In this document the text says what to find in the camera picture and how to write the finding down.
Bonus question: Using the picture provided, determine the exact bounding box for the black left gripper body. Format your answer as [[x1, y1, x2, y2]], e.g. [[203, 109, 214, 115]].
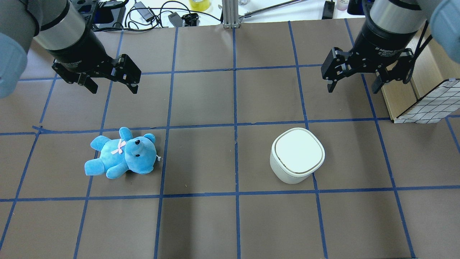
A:
[[50, 31, 113, 79]]

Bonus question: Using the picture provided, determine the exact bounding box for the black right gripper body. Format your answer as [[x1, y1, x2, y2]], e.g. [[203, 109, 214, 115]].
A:
[[350, 23, 412, 73]]

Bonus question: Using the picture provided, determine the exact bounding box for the white trash can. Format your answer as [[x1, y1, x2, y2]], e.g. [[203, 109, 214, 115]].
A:
[[269, 127, 326, 184]]

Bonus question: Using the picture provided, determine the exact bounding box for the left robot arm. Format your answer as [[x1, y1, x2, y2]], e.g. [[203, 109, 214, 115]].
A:
[[0, 0, 141, 98]]

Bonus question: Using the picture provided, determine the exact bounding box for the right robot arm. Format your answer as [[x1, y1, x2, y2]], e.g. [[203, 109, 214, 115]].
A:
[[321, 0, 460, 93]]

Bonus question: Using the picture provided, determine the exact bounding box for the wooden box with grid cloth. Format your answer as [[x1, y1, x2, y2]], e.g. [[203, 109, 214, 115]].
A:
[[382, 40, 460, 124]]

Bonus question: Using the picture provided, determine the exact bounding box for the black power adapter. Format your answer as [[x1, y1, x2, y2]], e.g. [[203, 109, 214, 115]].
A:
[[133, 1, 155, 22]]

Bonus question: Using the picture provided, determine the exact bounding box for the blue teddy bear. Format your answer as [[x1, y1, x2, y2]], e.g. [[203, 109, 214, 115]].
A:
[[84, 127, 162, 179]]

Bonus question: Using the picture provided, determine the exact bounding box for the yellow tape roll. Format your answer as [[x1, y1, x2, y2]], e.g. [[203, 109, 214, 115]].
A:
[[189, 0, 211, 12]]

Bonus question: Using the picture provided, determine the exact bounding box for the long metal rod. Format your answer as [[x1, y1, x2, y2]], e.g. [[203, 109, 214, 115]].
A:
[[239, 0, 307, 22]]

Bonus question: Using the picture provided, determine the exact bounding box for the aluminium frame post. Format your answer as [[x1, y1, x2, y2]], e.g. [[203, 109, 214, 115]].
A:
[[222, 0, 240, 28]]

